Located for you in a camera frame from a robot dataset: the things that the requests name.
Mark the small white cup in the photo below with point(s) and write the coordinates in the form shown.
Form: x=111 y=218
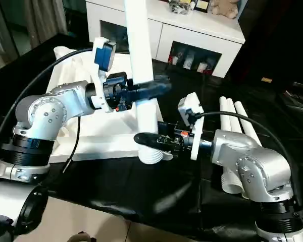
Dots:
x=175 y=61
x=202 y=67

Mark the beige teddy bear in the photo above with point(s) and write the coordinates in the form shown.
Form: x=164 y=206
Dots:
x=223 y=8

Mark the white plastic table top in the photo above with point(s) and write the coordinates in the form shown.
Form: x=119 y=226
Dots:
x=111 y=126

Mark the white printed mug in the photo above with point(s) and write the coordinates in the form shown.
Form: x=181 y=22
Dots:
x=188 y=60

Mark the white sideboard cabinet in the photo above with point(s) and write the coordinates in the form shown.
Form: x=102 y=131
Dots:
x=192 y=32

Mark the beige curtain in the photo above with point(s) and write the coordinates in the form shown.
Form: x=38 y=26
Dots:
x=40 y=20

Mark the black shiny mat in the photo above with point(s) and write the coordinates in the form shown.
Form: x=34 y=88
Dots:
x=116 y=181

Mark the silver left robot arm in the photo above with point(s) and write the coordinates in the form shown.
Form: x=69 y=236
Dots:
x=48 y=111

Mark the small beige label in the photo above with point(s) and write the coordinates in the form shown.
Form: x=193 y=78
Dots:
x=266 y=79

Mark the dark cluttered bundle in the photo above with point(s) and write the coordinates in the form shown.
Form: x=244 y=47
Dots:
x=180 y=6

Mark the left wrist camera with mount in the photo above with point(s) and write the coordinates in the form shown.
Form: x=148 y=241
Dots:
x=103 y=58

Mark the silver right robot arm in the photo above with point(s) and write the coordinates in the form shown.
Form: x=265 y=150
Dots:
x=257 y=161

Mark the red bottle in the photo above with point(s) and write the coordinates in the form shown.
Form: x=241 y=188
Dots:
x=170 y=60

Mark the white plastic table leg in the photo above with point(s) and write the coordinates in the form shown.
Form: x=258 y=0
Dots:
x=141 y=50
x=223 y=121
x=240 y=108
x=232 y=123

